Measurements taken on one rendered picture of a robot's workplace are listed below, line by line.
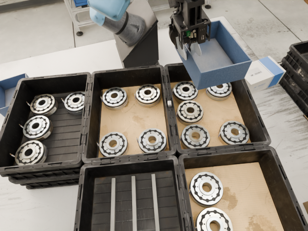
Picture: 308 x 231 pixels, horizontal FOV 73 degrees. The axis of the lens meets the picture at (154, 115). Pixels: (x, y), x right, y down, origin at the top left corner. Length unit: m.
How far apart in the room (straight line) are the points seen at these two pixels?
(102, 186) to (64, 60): 0.87
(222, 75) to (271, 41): 2.15
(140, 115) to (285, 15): 2.64
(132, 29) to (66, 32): 1.98
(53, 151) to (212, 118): 0.62
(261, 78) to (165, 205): 0.73
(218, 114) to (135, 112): 0.34
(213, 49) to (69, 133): 0.62
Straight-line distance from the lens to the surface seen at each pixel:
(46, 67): 1.41
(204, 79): 0.60
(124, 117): 0.86
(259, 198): 0.78
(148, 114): 0.86
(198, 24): 0.51
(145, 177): 0.75
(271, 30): 2.90
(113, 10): 0.46
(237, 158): 0.75
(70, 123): 0.92
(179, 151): 0.67
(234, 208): 0.75
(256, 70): 1.15
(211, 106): 0.89
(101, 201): 0.76
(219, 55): 0.73
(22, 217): 1.01
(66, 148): 0.87
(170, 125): 0.71
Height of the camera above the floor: 1.54
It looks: 57 degrees down
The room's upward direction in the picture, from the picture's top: 5 degrees counter-clockwise
